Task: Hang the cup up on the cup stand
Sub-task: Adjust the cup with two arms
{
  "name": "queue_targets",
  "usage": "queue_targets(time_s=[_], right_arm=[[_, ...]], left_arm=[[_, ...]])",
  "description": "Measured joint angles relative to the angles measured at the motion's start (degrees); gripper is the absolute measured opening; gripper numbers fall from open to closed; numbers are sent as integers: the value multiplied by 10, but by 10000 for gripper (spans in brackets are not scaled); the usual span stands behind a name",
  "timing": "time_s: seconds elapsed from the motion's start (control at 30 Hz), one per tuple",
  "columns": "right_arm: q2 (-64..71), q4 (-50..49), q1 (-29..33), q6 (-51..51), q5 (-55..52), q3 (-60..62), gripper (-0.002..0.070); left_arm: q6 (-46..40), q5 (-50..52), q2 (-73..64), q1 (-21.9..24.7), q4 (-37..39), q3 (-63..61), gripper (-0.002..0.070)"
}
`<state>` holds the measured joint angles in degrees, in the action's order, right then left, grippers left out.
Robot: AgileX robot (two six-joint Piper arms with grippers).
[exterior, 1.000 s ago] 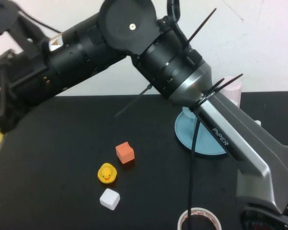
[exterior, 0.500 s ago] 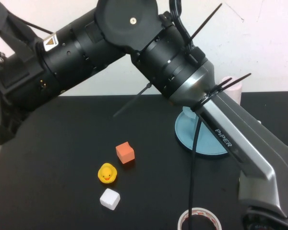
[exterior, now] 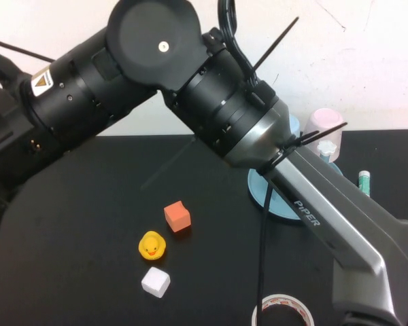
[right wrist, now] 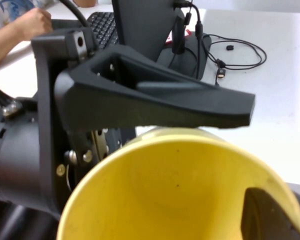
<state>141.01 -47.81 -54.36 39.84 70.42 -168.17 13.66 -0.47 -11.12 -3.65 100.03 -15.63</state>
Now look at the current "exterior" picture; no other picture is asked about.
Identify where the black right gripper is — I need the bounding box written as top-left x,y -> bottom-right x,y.
0,98 -> 67,238

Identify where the blue cup stand with posts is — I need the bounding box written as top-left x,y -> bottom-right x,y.
247,141 -> 344,221

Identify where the light blue plastic cup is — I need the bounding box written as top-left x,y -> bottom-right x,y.
287,113 -> 302,137

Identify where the pink plastic cup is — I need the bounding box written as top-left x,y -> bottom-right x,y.
302,107 -> 344,164

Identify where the yellow rubber duck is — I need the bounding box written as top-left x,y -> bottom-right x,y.
137,230 -> 167,261

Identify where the orange foam cube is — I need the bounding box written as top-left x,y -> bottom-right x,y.
163,200 -> 192,234

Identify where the white foam cube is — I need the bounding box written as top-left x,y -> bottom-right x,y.
141,266 -> 171,299

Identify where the black zip tie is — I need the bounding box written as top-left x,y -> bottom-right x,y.
285,122 -> 348,150
253,16 -> 300,79

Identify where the white tape roll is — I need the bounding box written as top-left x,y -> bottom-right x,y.
251,294 -> 316,326

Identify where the white green glue stick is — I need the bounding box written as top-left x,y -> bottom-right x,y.
358,170 -> 372,197

